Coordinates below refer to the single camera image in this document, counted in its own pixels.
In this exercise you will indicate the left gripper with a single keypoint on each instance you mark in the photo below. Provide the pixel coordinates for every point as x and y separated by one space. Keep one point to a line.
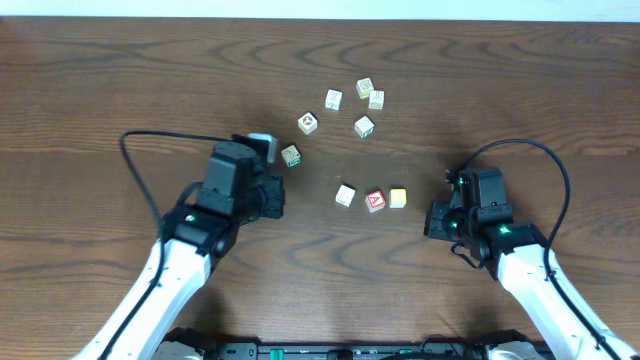
275 194

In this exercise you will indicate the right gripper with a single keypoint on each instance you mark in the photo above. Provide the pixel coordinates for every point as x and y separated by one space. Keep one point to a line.
436 228

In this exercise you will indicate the white block green edge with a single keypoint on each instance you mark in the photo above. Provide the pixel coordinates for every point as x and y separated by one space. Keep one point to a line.
291 155

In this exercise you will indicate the white and yellow block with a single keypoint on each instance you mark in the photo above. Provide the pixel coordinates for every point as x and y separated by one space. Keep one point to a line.
397 198

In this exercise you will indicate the red letter A block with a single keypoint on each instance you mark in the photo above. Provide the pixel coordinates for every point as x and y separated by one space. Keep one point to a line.
375 201

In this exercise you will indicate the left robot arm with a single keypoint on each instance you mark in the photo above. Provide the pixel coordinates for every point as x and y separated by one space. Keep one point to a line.
194 236

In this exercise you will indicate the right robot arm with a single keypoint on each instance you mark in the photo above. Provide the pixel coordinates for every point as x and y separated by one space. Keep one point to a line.
514 254

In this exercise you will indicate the white block red circle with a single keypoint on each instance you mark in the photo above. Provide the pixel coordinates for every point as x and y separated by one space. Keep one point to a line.
307 123

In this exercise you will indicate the white block green side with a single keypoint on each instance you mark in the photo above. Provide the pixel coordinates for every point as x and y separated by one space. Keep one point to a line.
364 127

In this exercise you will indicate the yellow-green pattern block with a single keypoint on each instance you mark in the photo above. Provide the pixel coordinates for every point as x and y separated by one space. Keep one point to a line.
364 87

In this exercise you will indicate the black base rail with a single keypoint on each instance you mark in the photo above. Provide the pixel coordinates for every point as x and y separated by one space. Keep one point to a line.
186 343

